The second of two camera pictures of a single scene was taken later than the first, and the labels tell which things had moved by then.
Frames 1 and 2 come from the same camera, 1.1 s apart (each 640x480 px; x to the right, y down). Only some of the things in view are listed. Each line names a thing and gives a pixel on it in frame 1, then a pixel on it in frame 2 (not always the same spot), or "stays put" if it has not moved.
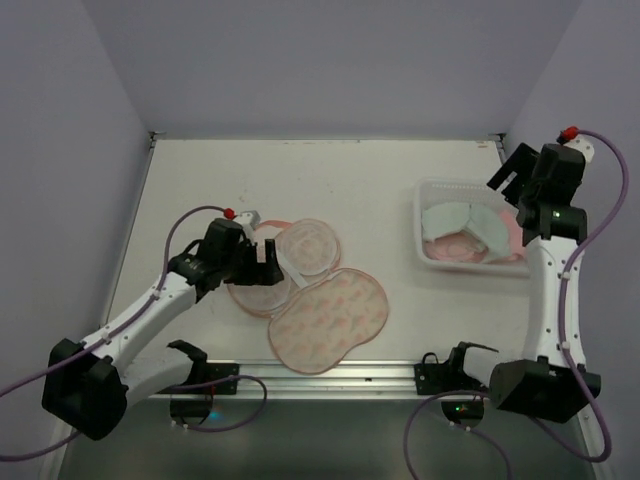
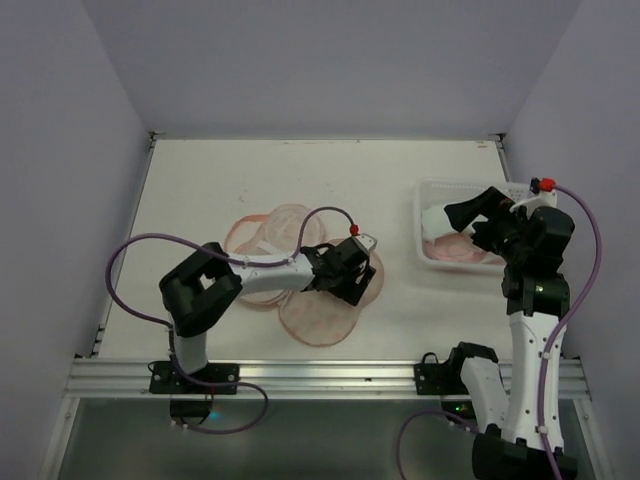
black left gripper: [255, 270] → [357, 279]
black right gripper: [520, 176] → [489, 223]
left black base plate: [208, 372] stays put
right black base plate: [435, 378] stays put
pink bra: [464, 245] stays put
